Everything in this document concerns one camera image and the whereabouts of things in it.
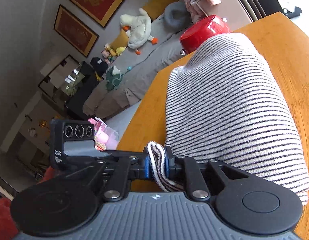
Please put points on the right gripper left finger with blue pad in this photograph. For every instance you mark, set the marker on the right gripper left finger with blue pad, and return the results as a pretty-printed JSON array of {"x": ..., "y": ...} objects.
[{"x": 123, "y": 167}]

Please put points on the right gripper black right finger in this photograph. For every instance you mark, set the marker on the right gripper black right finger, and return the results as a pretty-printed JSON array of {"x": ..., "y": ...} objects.
[{"x": 186, "y": 172}]

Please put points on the striped grey knit garment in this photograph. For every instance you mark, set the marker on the striped grey knit garment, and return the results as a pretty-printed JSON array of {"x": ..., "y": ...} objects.
[{"x": 225, "y": 104}]

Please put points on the pink toy box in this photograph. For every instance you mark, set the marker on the pink toy box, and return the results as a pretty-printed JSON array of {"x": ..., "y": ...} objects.
[{"x": 105, "y": 137}]

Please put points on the green plush toy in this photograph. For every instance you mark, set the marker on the green plush toy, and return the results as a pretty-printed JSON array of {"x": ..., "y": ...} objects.
[{"x": 113, "y": 78}]

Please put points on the grey sofa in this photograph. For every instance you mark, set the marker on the grey sofa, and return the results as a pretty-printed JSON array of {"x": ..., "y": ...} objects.
[{"x": 140, "y": 71}]

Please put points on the small yellow plush toys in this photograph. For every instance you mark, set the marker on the small yellow plush toys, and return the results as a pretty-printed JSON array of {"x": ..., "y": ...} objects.
[{"x": 109, "y": 54}]

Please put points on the white goose plush toy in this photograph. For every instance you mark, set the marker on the white goose plush toy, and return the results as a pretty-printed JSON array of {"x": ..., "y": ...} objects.
[{"x": 138, "y": 30}]

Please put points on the grey round cushion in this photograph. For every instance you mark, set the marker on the grey round cushion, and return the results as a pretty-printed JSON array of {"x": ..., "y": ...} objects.
[{"x": 176, "y": 16}]

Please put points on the yellow sofa cushion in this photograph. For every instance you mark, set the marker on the yellow sofa cushion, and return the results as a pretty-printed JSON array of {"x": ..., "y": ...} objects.
[{"x": 154, "y": 8}]

